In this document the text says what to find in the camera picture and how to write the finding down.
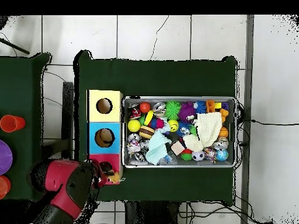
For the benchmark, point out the brown plush toy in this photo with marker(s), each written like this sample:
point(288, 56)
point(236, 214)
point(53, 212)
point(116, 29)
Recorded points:
point(115, 179)

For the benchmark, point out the mint green cloth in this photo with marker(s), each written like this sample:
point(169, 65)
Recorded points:
point(157, 144)

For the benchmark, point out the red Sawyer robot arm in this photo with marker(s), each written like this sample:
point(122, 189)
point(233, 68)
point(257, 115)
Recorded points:
point(60, 172)

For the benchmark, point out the wooden box with three holes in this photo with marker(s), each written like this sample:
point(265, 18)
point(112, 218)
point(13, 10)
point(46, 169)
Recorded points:
point(93, 137)

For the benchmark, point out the shallow silver mesh bin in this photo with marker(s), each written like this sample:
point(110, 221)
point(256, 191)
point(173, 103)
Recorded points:
point(210, 163)

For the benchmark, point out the yellow ball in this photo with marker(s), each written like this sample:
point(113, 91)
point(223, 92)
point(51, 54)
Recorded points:
point(133, 126)

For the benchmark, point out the toy hamburger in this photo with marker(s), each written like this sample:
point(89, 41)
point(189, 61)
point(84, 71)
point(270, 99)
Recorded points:
point(146, 132)

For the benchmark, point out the crushed red can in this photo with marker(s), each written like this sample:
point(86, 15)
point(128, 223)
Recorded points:
point(135, 113)

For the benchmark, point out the wooden cube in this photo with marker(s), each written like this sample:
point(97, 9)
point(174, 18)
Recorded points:
point(178, 147)

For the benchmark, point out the orange red ball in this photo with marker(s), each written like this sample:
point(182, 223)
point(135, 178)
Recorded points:
point(145, 107)

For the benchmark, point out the orange round disc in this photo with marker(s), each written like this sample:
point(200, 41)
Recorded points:
point(4, 186)

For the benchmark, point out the purple spiky rubber toy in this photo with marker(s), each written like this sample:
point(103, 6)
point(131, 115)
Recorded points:
point(186, 111)

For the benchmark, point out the large purple ball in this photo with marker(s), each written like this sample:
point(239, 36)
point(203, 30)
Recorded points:
point(4, 157)

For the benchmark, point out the orange plastic cup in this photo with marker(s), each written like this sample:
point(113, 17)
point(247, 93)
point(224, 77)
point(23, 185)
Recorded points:
point(11, 123)

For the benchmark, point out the dark green tablecloth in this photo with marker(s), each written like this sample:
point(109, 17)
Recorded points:
point(158, 79)
point(21, 93)

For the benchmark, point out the cream knitted cloth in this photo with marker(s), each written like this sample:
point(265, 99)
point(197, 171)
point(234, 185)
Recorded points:
point(210, 126)

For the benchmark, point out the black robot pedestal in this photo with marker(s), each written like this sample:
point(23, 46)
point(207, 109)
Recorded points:
point(151, 213)

